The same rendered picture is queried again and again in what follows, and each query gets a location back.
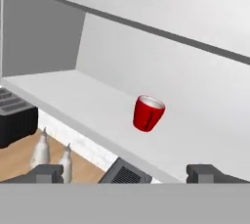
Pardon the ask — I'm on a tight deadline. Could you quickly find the white bottle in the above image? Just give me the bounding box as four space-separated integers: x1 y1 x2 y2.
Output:
29 127 52 169
57 143 73 184

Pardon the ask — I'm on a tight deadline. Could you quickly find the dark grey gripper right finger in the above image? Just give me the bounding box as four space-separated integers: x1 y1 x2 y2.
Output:
186 163 250 185

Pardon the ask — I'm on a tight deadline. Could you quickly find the red cup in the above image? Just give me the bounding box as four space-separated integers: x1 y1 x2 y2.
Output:
132 94 167 133

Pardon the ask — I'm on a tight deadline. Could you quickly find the white open cabinet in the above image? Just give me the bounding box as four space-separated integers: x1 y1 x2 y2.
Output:
0 0 250 184

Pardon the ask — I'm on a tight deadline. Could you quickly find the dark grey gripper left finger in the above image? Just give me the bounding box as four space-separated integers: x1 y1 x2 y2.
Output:
1 163 64 185

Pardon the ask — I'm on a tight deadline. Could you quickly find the black toaster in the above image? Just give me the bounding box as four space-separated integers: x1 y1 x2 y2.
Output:
0 86 39 150

